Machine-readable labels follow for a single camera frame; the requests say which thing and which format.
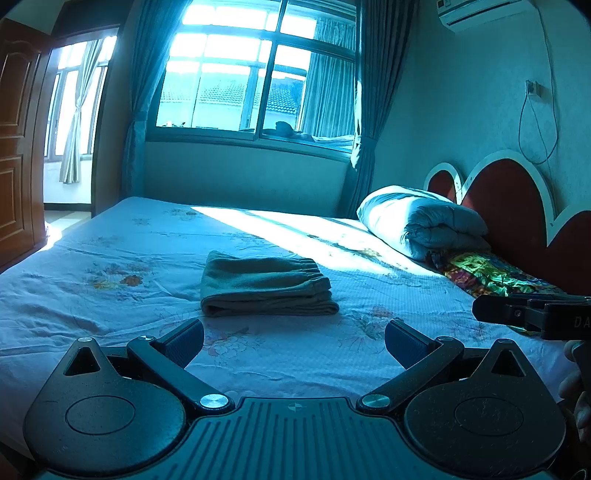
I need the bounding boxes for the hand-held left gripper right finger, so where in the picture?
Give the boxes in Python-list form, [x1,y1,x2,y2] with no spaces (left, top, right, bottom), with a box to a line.
[355,318,530,414]

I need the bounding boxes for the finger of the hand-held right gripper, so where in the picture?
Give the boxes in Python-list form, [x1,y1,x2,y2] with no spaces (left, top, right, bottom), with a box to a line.
[472,294,548,331]

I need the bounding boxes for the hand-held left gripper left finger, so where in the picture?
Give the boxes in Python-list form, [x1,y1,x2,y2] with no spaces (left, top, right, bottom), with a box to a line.
[62,318,236,414]

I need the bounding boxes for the green fleece pants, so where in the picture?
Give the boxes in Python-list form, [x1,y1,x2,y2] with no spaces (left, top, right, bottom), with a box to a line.
[200,250,340,318]

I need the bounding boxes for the person's right hand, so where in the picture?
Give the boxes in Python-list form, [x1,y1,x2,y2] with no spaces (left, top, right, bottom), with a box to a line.
[558,340,591,440]

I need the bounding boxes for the colourful patterned pillow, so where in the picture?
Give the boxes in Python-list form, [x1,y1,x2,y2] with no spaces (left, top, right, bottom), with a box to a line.
[431,249,570,334]

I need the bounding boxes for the bed with floral sheet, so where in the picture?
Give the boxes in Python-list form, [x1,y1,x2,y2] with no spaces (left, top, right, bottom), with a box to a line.
[0,196,578,457]

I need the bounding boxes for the red headboard with white rim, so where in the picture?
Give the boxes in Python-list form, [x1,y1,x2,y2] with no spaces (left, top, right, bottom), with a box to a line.
[424,150,591,296]

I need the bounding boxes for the folded white quilt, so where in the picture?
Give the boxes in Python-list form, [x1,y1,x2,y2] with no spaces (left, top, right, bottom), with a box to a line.
[356,185,491,261]

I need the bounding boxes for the dark window curtain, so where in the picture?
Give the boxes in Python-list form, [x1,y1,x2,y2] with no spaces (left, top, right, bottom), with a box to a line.
[348,0,420,219]
[121,0,191,200]

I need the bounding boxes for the white tied curtain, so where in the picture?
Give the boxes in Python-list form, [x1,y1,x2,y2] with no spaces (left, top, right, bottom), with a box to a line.
[59,39,105,185]

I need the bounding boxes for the brown wooden door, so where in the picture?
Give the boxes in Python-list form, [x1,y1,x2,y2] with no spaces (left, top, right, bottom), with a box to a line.
[0,18,52,273]

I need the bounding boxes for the hallway window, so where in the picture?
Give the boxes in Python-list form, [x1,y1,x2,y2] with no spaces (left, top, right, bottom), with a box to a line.
[45,36,117,162]

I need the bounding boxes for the bedroom window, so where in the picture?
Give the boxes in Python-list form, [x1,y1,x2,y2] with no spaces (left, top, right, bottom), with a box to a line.
[147,0,366,163]

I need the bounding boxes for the sheer window curtain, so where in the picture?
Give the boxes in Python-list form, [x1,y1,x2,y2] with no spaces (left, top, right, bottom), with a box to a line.
[300,17,357,140]

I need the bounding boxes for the white air conditioner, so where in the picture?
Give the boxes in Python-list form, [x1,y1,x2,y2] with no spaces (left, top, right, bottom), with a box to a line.
[436,0,537,34]

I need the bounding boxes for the black power cable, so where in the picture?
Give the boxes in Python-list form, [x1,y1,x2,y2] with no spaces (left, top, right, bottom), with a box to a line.
[519,8,560,165]

